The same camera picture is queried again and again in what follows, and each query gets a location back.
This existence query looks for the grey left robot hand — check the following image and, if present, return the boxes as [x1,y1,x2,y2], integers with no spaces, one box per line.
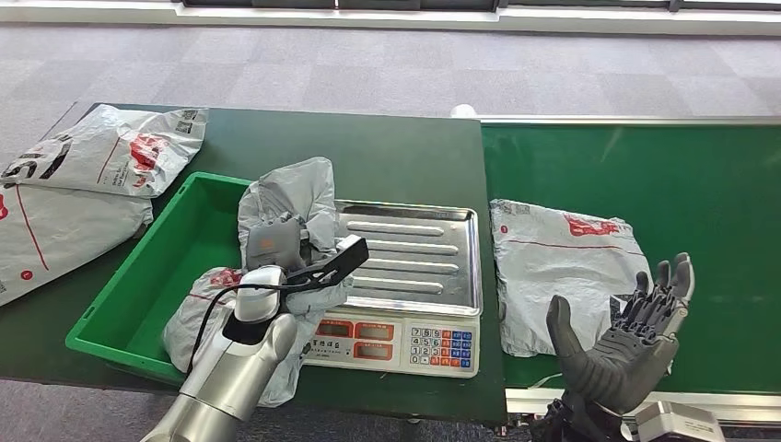
[245,213,310,273]

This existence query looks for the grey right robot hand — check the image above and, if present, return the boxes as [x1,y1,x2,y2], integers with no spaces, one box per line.
[544,252,697,417]

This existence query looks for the small grey courier bag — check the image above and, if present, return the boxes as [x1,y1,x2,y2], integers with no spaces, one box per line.
[236,157,338,275]

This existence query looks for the green conveyor belt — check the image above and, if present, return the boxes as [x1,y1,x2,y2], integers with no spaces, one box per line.
[478,114,781,428]

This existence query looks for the green plastic bin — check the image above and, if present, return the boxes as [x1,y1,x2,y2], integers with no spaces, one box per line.
[64,171,258,387]

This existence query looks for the flat grey courier bag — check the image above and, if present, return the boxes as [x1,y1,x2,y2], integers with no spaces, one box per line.
[489,198,653,359]

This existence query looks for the electronic scale steel tray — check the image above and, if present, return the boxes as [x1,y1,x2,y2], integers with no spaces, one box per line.
[301,200,484,380]

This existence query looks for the grey courier bag QR codes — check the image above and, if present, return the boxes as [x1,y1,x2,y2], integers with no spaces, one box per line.
[0,103,210,200]

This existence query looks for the large grey courier bag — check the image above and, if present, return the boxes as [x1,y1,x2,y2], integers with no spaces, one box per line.
[0,182,155,308]

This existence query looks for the white window sill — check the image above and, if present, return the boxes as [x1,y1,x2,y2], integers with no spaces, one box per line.
[0,1,781,37]

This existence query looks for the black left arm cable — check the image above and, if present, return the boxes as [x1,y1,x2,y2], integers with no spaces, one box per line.
[184,280,319,375]

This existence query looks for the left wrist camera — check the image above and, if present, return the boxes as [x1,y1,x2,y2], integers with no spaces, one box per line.
[285,234,371,291]

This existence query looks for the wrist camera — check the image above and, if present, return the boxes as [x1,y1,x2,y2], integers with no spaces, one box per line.
[631,401,728,442]
[285,234,371,291]

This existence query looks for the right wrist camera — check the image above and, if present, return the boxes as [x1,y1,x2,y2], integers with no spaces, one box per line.
[631,401,728,442]

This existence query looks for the black window frame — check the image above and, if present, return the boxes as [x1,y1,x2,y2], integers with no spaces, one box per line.
[173,0,781,14]

